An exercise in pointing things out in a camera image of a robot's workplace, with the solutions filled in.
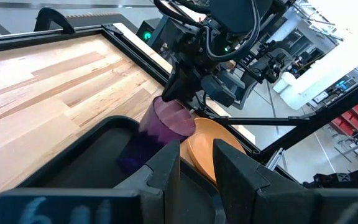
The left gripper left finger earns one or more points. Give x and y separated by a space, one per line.
166 180

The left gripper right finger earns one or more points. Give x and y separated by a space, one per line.
235 186

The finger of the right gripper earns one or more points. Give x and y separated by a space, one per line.
182 82

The purple faceted plastic cup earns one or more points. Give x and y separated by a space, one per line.
163 124

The orange plate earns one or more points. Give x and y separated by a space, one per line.
210 140

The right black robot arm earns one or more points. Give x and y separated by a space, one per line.
238 15

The background black robot arm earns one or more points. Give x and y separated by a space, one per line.
269 62

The black serving tray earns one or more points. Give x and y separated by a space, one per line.
89 161

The black box with green light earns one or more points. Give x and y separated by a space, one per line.
152 28

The black horizontal strut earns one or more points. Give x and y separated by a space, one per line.
259 120

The black low beam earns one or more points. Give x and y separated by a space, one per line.
346 179

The black diagonal support beam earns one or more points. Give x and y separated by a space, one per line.
337 105

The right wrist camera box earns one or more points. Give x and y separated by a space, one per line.
219 90

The silver metal bracket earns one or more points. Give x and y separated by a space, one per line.
275 158

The black frame bracket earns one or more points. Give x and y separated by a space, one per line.
50 12

